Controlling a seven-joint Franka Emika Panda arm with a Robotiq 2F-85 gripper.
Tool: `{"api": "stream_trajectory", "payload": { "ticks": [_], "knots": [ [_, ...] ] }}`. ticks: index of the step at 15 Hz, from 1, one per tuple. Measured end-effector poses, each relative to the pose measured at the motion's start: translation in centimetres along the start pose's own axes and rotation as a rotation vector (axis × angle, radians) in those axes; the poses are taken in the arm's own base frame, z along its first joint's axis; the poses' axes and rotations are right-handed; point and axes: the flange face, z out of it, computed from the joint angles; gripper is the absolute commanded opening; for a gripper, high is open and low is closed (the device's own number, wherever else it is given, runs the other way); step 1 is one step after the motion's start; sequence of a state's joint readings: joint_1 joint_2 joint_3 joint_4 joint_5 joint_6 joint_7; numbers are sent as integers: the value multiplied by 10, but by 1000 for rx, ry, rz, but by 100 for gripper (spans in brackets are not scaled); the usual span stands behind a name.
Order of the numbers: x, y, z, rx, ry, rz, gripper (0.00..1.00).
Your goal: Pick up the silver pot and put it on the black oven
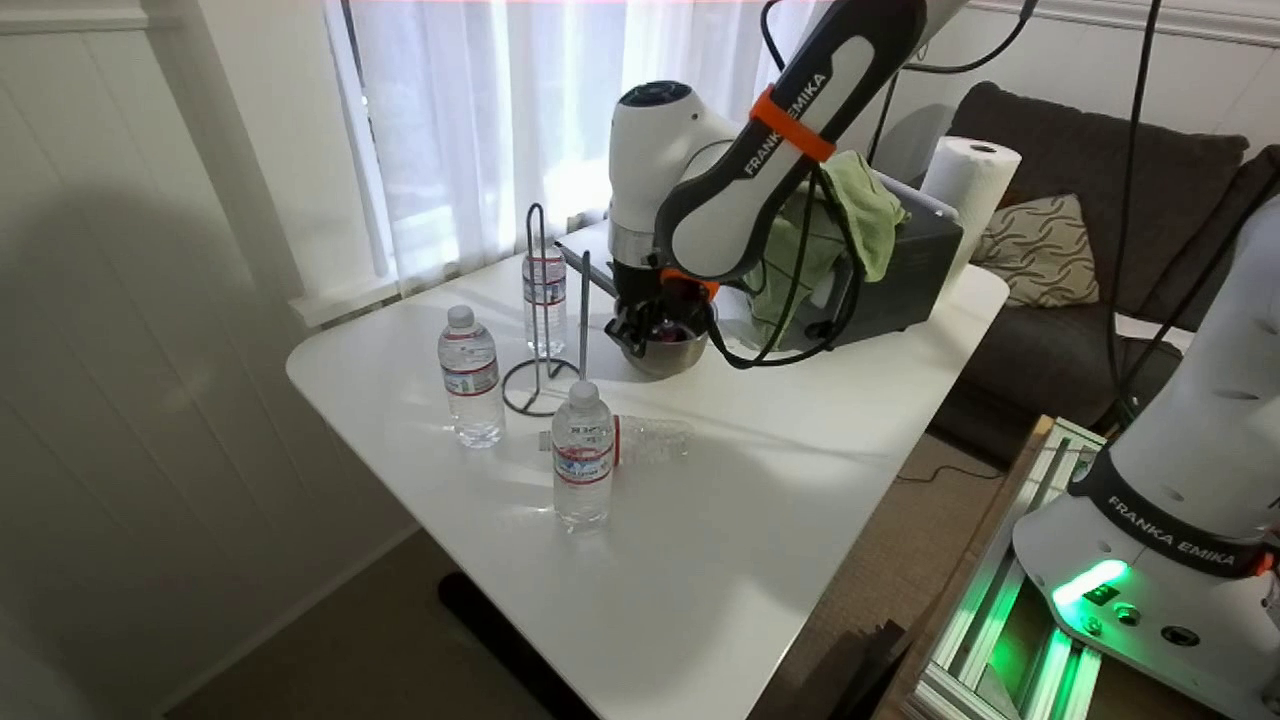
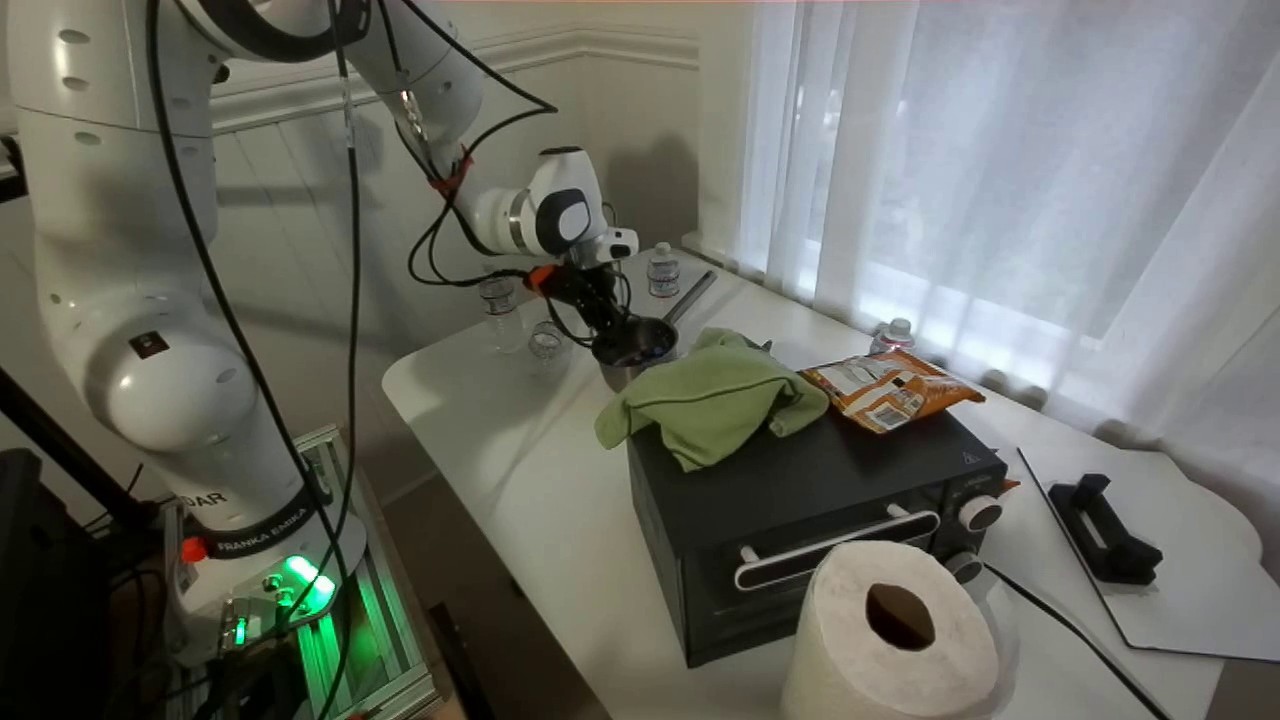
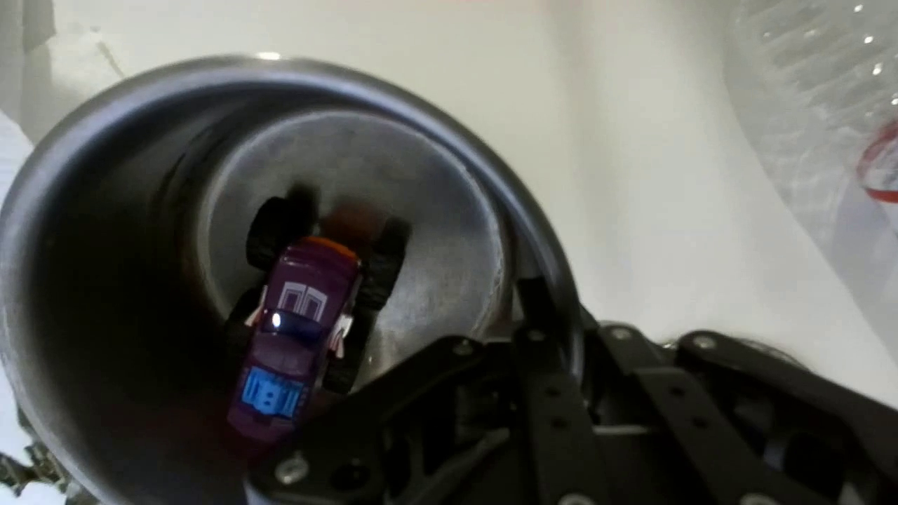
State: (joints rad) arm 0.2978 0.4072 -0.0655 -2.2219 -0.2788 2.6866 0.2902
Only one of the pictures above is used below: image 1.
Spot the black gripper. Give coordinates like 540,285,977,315
609,262,719,359

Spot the black toaster oven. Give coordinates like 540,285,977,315
742,168,968,356

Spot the clear plastic water bottle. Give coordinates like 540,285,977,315
549,377,625,542
434,299,507,457
517,245,576,359

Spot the green cloth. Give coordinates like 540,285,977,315
747,150,912,331

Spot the white sheer curtain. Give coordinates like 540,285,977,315
333,0,870,294

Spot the white paper towel roll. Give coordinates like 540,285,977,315
917,132,1022,274

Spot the patterned beige pillow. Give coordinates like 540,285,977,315
968,193,1102,315

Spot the dark brown sofa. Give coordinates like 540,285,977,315
929,76,1280,474

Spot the white fabric piece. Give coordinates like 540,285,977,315
1108,309,1208,359

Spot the metal wire paper towel holder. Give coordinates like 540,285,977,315
497,202,600,420

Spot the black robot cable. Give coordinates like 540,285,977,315
698,0,1043,374

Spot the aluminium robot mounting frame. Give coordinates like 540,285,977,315
875,414,1280,720

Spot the black hanging cable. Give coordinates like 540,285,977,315
1099,0,1166,414

